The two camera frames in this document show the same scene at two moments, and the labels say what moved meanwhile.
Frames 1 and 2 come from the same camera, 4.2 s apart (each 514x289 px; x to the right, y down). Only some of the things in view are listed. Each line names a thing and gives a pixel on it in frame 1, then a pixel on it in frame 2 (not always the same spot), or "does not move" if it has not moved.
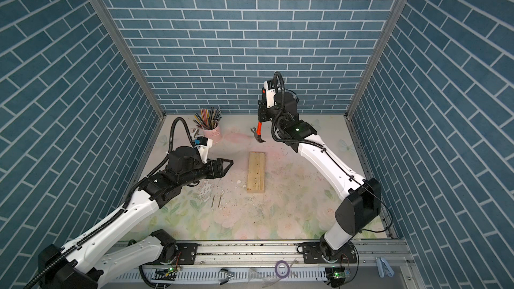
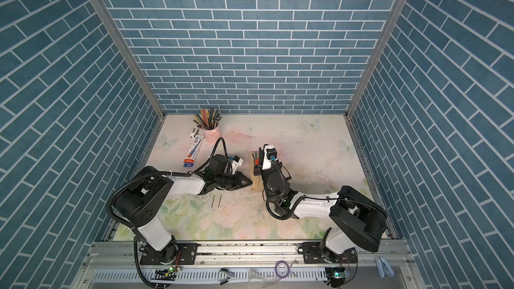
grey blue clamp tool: x=384 y=267 does not move
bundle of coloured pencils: x=207 y=119 does not move
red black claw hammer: x=258 y=132 to x=257 y=158
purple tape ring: x=288 y=269 does not move
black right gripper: x=265 y=112 to x=259 y=170
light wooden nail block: x=255 y=183 does not move
